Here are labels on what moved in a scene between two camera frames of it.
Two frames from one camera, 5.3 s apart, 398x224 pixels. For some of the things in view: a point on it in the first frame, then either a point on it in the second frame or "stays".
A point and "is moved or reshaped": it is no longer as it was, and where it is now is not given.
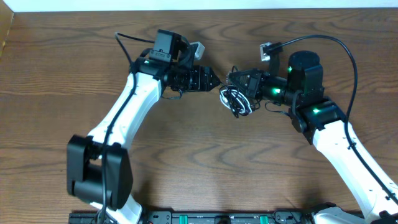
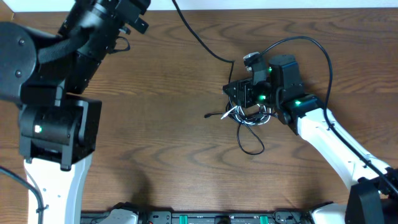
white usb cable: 236,101 is moved or reshaped
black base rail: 202,218 stays
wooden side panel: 6,19 stays
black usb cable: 237,100 is moved or reshaped
